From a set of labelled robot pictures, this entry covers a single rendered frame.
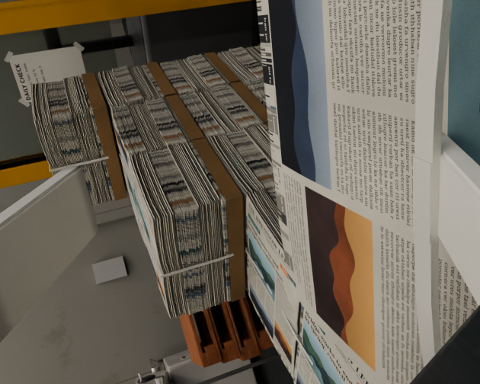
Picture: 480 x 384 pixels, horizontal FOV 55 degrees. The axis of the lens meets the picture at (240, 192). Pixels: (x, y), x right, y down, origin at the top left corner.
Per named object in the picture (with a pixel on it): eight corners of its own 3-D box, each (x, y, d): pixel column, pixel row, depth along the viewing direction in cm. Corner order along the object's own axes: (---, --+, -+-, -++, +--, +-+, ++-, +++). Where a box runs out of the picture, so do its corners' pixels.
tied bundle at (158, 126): (214, 233, 155) (146, 253, 148) (189, 184, 176) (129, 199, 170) (207, 136, 131) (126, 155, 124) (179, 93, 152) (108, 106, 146)
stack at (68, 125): (373, 139, 199) (64, 216, 163) (337, 108, 221) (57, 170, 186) (389, 52, 176) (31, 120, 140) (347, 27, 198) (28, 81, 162)
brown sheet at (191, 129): (212, 233, 155) (200, 236, 154) (187, 184, 176) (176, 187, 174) (204, 136, 131) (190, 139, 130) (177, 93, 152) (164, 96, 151)
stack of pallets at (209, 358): (242, 209, 419) (155, 234, 396) (265, 187, 346) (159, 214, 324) (282, 332, 397) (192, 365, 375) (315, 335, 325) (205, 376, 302)
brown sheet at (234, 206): (245, 298, 133) (231, 302, 132) (212, 235, 154) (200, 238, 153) (243, 195, 109) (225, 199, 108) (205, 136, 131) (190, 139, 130)
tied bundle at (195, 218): (248, 298, 133) (170, 324, 127) (214, 233, 155) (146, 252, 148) (246, 195, 110) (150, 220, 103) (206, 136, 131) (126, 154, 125)
